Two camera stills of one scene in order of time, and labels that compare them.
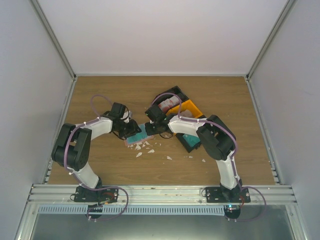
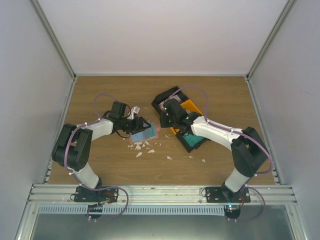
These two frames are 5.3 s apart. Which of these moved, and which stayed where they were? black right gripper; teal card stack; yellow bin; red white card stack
Moved: black right gripper
Stayed: teal card stack; red white card stack; yellow bin
